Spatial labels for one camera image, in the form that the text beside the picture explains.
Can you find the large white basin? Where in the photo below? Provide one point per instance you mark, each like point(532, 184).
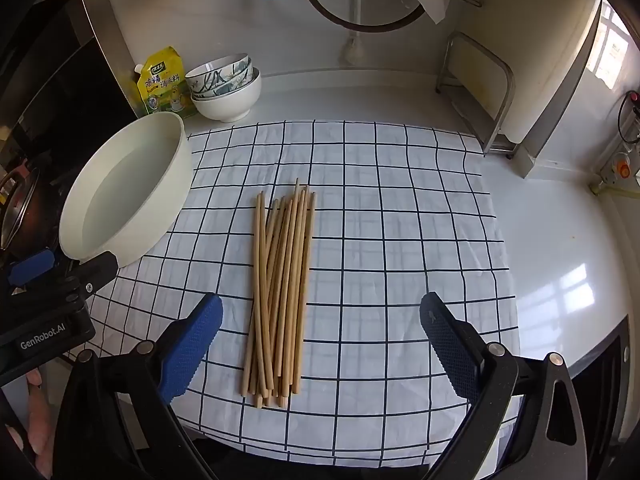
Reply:
point(125, 185)

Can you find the white black-checked cloth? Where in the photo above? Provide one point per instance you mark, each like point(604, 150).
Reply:
point(400, 260)

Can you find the pot with metal lid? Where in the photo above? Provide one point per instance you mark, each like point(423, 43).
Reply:
point(20, 210)

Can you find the metal rack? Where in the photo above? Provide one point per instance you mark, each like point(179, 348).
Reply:
point(500, 115)

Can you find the stack of ceramic bowls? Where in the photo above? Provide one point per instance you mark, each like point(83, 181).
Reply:
point(230, 107)

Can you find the bunch of wooden chopsticks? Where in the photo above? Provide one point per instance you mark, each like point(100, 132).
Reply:
point(280, 285)

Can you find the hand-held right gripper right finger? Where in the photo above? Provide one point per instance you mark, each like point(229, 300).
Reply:
point(450, 345)

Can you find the yellow seasoning pouch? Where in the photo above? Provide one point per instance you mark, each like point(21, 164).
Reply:
point(165, 90)

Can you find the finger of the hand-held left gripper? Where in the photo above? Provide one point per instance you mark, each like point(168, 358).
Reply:
point(30, 266)
point(95, 272)

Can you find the leaf-patterned bowl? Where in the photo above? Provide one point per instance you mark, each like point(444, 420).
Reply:
point(246, 84)
point(215, 77)

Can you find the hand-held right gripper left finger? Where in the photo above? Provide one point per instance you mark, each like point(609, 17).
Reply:
point(192, 345)

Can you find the person's left hand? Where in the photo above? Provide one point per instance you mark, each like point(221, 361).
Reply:
point(39, 410)

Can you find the wall socket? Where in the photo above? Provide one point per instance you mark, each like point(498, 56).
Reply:
point(620, 167)

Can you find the window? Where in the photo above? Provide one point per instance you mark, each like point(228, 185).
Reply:
point(610, 45)

